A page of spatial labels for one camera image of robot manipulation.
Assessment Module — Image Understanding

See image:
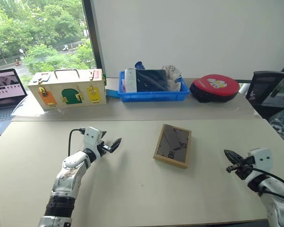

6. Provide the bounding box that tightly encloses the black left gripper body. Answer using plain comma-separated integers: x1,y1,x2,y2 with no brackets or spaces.
98,140,112,157

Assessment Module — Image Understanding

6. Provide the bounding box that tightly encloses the white crumpled bag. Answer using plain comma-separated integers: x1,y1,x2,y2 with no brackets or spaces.
160,64,184,92

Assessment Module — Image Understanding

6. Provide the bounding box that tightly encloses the dark window frame post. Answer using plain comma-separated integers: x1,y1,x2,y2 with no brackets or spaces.
82,0,105,73

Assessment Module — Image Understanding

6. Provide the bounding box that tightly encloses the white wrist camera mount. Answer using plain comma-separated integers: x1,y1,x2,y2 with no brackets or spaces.
82,126,105,158
248,148,274,172

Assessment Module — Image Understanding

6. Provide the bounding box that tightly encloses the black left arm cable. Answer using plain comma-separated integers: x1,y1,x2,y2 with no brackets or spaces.
68,128,87,157

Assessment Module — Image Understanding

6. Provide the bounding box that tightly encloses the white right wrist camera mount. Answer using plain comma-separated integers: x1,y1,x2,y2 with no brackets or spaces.
248,148,274,172

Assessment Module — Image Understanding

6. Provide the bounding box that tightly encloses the blue flat piece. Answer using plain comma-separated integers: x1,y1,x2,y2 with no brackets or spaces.
106,89,120,99

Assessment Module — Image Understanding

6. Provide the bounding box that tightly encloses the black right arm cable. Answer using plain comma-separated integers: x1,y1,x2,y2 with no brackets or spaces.
238,165,284,204

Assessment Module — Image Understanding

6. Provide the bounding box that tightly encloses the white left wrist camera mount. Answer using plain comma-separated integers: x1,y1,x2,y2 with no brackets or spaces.
82,126,105,158

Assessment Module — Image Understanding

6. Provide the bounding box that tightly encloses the wooden latch lock box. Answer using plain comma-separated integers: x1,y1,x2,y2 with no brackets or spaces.
27,69,108,111

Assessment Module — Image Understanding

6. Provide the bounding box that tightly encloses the black bag with cables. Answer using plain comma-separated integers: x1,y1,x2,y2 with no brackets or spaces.
268,108,284,143

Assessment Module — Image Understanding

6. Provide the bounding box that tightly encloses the white pink carton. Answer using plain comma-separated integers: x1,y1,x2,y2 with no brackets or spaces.
124,68,138,94

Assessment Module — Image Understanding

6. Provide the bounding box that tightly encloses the red black round appliance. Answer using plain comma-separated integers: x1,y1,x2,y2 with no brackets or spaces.
189,73,240,104

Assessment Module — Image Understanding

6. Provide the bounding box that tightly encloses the wooden picture frame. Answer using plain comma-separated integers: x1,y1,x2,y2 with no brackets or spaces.
152,123,193,169

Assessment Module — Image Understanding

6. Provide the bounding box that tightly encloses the grey laptop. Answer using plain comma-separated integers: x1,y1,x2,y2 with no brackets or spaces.
0,68,28,138

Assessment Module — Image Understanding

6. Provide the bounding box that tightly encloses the black office chair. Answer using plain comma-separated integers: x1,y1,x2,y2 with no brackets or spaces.
245,70,284,120

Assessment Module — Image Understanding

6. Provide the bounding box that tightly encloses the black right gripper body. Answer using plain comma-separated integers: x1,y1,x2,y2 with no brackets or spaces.
235,157,256,181

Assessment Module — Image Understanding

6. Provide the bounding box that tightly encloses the blue plastic bin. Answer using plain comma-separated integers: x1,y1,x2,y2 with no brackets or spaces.
118,70,190,103

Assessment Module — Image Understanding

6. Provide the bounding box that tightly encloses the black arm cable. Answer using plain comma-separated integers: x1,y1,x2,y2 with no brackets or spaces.
238,165,284,204
68,128,87,157

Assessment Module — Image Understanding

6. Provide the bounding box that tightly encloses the black flat pouch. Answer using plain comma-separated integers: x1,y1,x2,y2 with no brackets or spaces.
135,69,169,93

